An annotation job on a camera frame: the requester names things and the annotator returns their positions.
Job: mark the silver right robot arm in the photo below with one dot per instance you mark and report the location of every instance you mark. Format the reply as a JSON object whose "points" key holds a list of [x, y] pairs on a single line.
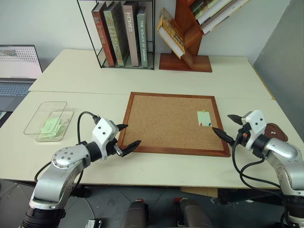
{"points": [[282, 156]]}

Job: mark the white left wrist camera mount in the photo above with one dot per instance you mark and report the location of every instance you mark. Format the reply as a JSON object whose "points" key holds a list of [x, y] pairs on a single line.
{"points": [[103, 131]]}

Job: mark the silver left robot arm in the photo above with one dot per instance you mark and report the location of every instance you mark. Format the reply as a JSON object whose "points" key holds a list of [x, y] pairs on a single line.
{"points": [[64, 171]]}

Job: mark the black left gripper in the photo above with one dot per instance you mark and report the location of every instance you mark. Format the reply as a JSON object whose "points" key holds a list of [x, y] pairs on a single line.
{"points": [[111, 146]]}

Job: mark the light green notes pile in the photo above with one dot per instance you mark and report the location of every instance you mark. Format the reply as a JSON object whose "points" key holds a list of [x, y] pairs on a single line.
{"points": [[51, 126]]}

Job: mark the grey-green SOLACE book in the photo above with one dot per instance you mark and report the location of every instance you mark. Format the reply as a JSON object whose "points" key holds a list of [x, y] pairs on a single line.
{"points": [[142, 38]]}

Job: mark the beige HOMES book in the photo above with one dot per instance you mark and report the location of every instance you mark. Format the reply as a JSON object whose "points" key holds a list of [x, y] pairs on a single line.
{"points": [[130, 35]]}

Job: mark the green spine book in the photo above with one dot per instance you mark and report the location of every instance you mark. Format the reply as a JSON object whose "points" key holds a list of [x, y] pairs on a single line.
{"points": [[198, 7]]}

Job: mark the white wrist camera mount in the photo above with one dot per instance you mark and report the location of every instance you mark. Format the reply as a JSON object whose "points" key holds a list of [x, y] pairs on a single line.
{"points": [[103, 131], [256, 123]]}

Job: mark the white-paged thick book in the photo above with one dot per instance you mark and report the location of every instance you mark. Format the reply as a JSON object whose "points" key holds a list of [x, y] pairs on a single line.
{"points": [[213, 13]]}

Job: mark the olive green patterned book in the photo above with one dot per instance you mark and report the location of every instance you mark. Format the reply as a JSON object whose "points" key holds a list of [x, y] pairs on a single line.
{"points": [[117, 38]]}

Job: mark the black table frame bar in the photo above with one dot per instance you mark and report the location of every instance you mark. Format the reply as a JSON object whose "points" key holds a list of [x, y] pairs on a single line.
{"points": [[249, 197]]}

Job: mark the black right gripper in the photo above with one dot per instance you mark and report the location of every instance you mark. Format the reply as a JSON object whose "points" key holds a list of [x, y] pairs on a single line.
{"points": [[244, 135]]}

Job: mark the dark rounded shape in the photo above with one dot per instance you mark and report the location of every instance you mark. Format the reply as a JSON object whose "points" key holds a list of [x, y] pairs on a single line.
{"points": [[137, 216], [193, 215]]}

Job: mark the wood-framed cork board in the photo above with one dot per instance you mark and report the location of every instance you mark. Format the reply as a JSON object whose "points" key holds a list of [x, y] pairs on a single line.
{"points": [[166, 121]]}

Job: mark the red-brown hardcover book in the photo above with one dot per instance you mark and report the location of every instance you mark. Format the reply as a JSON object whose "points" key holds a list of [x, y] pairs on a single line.
{"points": [[104, 40]]}

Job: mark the brown wooden tree bookshelf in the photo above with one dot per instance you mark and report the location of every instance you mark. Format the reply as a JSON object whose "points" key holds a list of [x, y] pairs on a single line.
{"points": [[187, 61]]}

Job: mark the yellow patterned book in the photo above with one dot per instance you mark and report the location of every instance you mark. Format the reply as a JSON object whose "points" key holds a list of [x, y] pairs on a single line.
{"points": [[171, 33]]}

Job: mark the clear plastic box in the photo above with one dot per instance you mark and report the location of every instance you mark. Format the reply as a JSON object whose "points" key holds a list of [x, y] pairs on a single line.
{"points": [[38, 118]]}

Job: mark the dark cover large book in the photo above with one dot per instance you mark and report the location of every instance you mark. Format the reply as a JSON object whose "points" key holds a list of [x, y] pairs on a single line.
{"points": [[223, 22]]}

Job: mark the black small device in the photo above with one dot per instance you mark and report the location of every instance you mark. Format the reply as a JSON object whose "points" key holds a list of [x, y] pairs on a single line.
{"points": [[95, 223]]}

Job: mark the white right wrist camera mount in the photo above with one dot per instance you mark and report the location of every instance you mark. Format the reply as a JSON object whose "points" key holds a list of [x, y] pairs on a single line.
{"points": [[256, 123]]}

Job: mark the light green paper note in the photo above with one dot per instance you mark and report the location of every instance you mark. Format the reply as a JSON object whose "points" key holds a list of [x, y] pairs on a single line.
{"points": [[204, 118]]}

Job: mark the grey open laptop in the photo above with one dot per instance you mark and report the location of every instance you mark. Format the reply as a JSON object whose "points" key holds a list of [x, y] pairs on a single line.
{"points": [[14, 64]]}

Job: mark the brown wooden dish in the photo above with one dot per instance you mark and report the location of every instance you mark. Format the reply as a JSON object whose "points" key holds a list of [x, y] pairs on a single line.
{"points": [[276, 133]]}

